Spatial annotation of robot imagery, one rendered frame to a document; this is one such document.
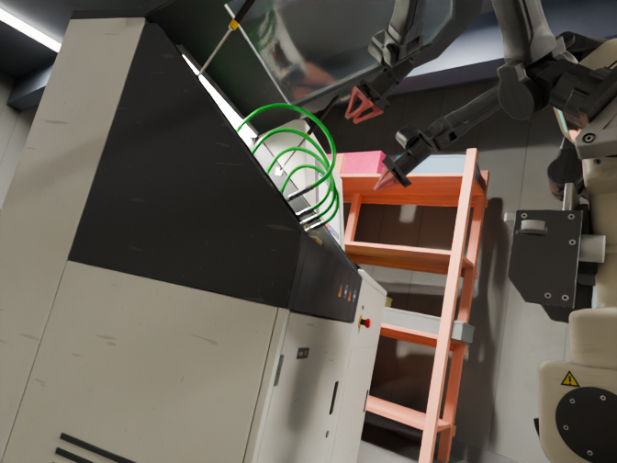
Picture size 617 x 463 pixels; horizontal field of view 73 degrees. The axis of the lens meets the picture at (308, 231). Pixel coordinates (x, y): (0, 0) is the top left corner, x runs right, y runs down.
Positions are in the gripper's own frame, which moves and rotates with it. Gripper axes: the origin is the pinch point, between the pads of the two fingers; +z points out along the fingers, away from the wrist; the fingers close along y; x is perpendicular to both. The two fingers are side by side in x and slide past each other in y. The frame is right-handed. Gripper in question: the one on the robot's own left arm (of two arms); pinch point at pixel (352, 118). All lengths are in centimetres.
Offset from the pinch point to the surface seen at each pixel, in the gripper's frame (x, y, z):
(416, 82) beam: -104, -225, -25
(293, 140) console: -36, -42, 29
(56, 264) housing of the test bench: -7, 45, 70
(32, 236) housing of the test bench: -19, 46, 73
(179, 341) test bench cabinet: 28, 40, 51
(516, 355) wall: 99, -241, 57
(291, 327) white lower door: 39, 28, 33
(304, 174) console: -21, -40, 34
